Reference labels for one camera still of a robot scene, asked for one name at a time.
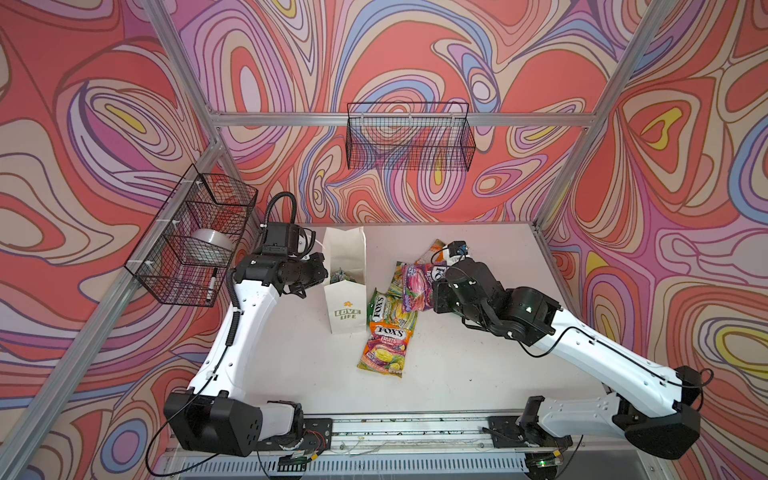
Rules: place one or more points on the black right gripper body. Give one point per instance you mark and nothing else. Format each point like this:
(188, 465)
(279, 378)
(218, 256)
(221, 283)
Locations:
(446, 300)

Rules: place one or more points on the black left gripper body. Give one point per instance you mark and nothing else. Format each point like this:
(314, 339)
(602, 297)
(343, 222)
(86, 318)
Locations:
(306, 272)

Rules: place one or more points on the purple berries candy bag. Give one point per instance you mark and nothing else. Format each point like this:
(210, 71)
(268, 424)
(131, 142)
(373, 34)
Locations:
(418, 285)

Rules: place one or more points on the white floral paper bag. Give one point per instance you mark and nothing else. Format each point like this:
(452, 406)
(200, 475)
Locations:
(345, 289)

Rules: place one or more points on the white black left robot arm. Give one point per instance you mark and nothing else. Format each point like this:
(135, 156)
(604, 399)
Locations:
(212, 414)

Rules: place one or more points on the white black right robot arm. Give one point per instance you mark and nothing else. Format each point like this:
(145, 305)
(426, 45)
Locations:
(648, 404)

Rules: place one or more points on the green candy bag top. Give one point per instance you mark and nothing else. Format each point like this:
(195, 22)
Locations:
(397, 284)

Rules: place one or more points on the green candy bag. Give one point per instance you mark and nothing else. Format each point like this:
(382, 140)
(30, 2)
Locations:
(397, 284)
(389, 309)

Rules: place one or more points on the green candy bag left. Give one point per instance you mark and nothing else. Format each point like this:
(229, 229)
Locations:
(389, 309)

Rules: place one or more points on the orange fruits candy bag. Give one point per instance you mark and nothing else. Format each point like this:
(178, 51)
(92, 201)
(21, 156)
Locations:
(385, 349)

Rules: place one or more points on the silver tape roll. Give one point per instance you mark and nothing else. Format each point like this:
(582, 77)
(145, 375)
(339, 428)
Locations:
(214, 238)

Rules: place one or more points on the black marker pen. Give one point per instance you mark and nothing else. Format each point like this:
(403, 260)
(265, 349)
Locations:
(211, 288)

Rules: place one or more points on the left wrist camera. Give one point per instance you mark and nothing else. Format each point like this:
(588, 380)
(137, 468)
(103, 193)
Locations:
(286, 239)

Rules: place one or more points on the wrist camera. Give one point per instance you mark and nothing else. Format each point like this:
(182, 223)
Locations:
(456, 249)
(286, 239)

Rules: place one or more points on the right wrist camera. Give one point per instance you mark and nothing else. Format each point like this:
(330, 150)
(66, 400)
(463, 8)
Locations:
(456, 249)

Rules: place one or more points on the black wire basket left wall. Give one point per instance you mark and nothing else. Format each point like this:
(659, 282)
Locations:
(172, 266)

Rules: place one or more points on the black wire basket wall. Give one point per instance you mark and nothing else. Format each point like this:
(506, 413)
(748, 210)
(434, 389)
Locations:
(172, 266)
(409, 136)

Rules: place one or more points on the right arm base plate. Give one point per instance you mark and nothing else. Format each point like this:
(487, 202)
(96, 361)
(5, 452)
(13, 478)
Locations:
(511, 432)

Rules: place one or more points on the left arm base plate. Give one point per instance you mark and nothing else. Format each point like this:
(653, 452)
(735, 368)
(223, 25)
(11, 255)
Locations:
(308, 435)

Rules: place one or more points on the black wire basket back wall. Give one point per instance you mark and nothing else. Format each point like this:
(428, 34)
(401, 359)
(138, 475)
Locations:
(409, 136)

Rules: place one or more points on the aluminium front rail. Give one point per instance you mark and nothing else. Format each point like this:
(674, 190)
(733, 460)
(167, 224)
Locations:
(364, 434)

